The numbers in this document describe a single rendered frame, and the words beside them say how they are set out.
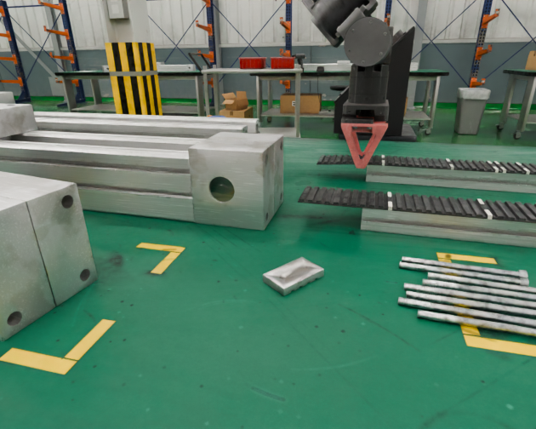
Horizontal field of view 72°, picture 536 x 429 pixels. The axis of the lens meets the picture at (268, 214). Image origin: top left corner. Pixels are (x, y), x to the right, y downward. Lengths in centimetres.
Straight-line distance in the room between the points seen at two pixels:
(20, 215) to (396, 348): 29
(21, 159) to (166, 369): 42
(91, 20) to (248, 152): 989
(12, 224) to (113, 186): 23
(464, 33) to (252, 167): 795
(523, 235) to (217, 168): 34
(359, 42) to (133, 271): 38
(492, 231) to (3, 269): 46
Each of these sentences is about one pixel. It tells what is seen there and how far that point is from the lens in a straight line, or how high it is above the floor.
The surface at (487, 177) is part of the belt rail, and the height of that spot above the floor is 80.
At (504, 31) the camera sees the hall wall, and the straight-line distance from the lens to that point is 844.
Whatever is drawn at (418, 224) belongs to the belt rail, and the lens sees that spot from 46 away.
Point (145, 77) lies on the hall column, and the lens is 383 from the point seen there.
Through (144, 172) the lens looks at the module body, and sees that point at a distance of 48.
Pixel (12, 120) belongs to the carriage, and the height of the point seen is 89.
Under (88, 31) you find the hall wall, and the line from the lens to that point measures 1030.
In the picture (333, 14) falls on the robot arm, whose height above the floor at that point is 102.
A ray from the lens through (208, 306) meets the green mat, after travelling 32.
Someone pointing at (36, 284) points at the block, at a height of 81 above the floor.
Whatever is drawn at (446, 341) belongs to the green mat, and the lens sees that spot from 31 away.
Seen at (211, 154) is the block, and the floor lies 87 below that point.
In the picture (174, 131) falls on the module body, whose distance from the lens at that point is 66.
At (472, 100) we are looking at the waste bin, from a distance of 552.
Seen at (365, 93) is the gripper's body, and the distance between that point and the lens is 59.
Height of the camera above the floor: 97
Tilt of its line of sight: 23 degrees down
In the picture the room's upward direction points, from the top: 1 degrees counter-clockwise
